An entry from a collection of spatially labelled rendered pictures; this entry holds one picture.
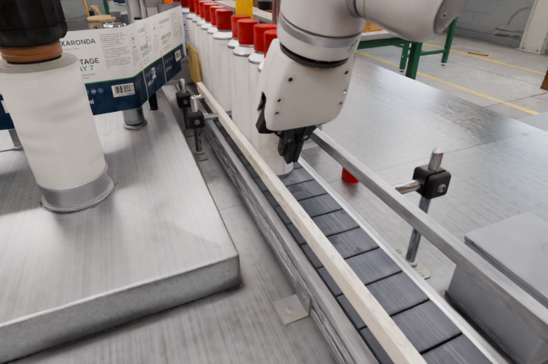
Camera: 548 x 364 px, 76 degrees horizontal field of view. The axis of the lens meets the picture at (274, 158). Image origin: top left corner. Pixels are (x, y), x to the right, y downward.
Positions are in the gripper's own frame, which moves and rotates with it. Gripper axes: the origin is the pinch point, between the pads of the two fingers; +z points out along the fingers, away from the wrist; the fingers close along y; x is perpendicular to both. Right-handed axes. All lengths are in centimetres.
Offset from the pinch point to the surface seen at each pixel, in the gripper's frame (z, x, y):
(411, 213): -8.3, 17.7, -3.0
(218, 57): 3.6, -27.6, 2.0
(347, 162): -4.6, 7.9, -3.0
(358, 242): 1.2, 15.3, -2.2
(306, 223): -1.4, 12.4, 3.8
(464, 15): 201, -375, -527
